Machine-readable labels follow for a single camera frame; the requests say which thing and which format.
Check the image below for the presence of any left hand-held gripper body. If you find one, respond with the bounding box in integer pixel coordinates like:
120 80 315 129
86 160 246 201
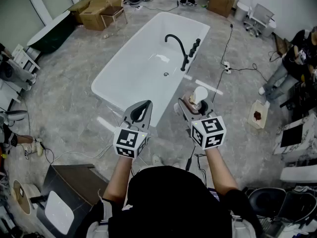
113 119 151 160

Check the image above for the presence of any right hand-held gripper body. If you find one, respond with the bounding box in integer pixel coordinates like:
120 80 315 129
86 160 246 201
184 110 227 150

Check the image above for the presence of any white round-capped bottle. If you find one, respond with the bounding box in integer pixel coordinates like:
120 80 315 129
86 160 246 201
182 86 209 112

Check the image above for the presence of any white bathtub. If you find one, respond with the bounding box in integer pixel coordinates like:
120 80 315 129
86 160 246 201
91 11 211 128

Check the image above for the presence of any person's left forearm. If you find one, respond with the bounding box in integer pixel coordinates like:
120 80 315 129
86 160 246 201
103 155 136 204

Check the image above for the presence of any person's right forearm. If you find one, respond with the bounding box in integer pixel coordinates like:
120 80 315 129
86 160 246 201
204 146 238 197

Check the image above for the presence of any dark green bathtub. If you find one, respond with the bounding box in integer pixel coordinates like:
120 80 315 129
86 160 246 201
26 10 77 54

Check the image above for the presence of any person's white shoe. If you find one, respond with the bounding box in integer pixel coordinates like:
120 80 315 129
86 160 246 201
151 154 163 167

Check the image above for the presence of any black curved faucet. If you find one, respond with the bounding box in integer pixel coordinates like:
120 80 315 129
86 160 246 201
164 34 190 71

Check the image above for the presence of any black phone with screen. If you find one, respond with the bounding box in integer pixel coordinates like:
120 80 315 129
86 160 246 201
208 187 220 203

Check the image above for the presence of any dark wooden cabinet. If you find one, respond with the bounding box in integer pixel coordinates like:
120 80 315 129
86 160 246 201
37 164 109 238

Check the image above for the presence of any person's black shirt torso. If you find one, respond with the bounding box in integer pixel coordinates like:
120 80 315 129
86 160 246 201
71 166 263 238

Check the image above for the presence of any marble cabinet with black sink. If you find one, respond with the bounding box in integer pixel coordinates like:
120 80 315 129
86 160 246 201
272 113 317 162

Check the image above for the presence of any black round basin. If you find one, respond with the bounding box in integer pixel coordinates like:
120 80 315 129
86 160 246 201
248 187 287 218

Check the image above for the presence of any white curved counter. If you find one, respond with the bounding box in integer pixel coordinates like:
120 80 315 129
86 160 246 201
279 164 317 183

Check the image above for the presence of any white rectangular basin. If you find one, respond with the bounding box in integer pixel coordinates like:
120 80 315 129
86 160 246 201
44 190 74 235

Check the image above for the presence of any white cylindrical bin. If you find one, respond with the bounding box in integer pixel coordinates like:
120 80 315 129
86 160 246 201
234 2 250 22

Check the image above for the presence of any large cardboard box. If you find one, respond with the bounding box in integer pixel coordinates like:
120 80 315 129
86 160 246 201
79 0 124 31

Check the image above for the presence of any tall cardboard box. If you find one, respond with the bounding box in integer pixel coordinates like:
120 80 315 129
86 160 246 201
207 0 236 18

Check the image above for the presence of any white office chair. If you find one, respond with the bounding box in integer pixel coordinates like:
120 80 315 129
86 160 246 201
244 3 275 37

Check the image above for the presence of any flat cardboard box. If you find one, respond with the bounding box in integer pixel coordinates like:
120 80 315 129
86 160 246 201
68 0 94 24

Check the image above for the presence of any white small shelf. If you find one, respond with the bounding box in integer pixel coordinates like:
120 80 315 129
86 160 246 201
12 43 41 73

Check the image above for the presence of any round wooden basin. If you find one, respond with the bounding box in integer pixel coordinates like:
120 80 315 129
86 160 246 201
11 179 32 215

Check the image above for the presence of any white cable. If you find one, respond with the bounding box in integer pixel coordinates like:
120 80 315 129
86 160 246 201
49 142 115 164

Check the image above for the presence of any long black cable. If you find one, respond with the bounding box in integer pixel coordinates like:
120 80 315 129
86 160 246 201
211 23 234 104

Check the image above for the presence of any black faucet handle set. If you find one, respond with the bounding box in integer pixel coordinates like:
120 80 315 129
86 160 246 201
188 38 201 58

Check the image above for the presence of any wooden frame stool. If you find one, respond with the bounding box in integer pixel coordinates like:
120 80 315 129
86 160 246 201
100 5 129 31

